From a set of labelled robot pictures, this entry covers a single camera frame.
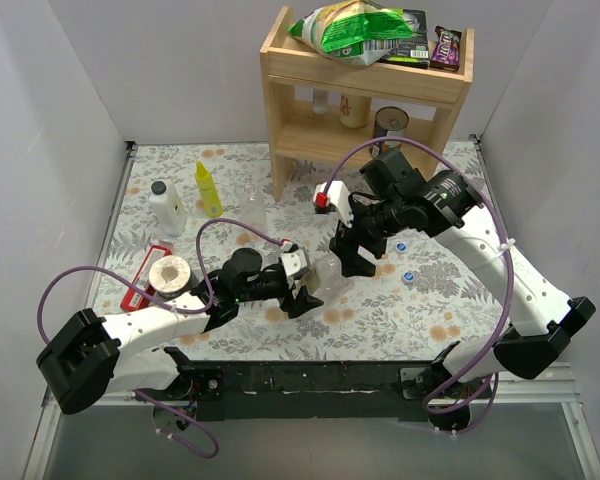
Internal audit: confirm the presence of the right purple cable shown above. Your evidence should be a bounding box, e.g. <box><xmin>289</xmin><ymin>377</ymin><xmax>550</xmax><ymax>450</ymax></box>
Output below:
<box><xmin>327</xmin><ymin>137</ymin><xmax>515</xmax><ymax>436</ymax></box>

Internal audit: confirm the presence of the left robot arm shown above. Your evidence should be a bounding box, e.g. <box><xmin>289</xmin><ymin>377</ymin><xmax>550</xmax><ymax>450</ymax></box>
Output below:
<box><xmin>36</xmin><ymin>245</ymin><xmax>324</xmax><ymax>415</ymax></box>

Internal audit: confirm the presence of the yellow squeeze bottle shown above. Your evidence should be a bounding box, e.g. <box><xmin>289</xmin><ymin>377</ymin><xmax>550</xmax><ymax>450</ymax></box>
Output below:
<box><xmin>194</xmin><ymin>161</ymin><xmax>224</xmax><ymax>218</ymax></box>

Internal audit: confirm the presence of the tin can on shelf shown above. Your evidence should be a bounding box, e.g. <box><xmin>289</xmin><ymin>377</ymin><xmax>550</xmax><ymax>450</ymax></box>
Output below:
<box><xmin>370</xmin><ymin>106</ymin><xmax>410</xmax><ymax>158</ymax></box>

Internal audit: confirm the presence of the wooden shelf unit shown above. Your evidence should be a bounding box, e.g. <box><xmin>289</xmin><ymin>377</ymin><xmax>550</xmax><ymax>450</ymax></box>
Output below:
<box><xmin>260</xmin><ymin>6</ymin><xmax>475</xmax><ymax>200</ymax></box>

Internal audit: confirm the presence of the green chip bag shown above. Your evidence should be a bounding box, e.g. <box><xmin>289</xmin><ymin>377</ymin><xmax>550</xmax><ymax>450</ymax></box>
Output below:
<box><xmin>288</xmin><ymin>1</ymin><xmax>415</xmax><ymax>66</ymax></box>

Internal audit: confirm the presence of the clear square juice bottle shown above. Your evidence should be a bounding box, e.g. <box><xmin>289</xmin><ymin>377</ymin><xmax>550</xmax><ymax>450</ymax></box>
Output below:
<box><xmin>312</xmin><ymin>253</ymin><xmax>354</xmax><ymax>306</ymax></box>

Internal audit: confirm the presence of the dark chocolate bar pack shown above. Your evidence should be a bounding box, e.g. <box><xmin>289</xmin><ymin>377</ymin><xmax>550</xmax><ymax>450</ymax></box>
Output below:
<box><xmin>429</xmin><ymin>25</ymin><xmax>462</xmax><ymax>73</ymax></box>

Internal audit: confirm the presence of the red flat box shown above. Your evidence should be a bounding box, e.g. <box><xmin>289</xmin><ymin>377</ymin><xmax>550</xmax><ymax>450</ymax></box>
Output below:
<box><xmin>120</xmin><ymin>244</ymin><xmax>173</xmax><ymax>313</ymax></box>

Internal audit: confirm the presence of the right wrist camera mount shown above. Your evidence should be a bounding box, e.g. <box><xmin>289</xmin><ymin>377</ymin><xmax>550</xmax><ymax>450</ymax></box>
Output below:
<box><xmin>313</xmin><ymin>181</ymin><xmax>354</xmax><ymax>228</ymax></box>

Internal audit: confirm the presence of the cream bottle on shelf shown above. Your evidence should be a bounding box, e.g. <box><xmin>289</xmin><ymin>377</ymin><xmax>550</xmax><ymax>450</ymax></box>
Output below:
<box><xmin>339</xmin><ymin>93</ymin><xmax>372</xmax><ymax>129</ymax></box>

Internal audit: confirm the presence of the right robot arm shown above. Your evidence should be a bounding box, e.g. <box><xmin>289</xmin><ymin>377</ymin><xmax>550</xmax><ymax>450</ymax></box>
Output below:
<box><xmin>314</xmin><ymin>149</ymin><xmax>595</xmax><ymax>398</ymax></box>

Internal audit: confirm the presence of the small clear bottle on shelf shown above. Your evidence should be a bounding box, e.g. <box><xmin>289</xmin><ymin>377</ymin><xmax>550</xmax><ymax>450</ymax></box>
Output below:
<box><xmin>312</xmin><ymin>89</ymin><xmax>329</xmax><ymax>115</ymax></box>

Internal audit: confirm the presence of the black green box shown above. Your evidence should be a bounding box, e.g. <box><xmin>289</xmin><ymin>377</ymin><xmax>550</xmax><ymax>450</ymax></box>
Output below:
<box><xmin>380</xmin><ymin>9</ymin><xmax>430</xmax><ymax>69</ymax></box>

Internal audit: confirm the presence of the black can with foil lid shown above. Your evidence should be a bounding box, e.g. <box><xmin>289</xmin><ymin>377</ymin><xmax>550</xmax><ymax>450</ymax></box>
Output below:
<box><xmin>148</xmin><ymin>255</ymin><xmax>198</xmax><ymax>301</ymax></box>

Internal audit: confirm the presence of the white bottle black cap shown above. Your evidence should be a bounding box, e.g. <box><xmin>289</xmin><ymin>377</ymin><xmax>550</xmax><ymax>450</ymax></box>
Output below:
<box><xmin>149</xmin><ymin>180</ymin><xmax>188</xmax><ymax>237</ymax></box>

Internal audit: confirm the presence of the clear round bottle far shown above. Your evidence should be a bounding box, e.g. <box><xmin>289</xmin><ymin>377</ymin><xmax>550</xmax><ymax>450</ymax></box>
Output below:
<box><xmin>240</xmin><ymin>183</ymin><xmax>268</xmax><ymax>233</ymax></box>

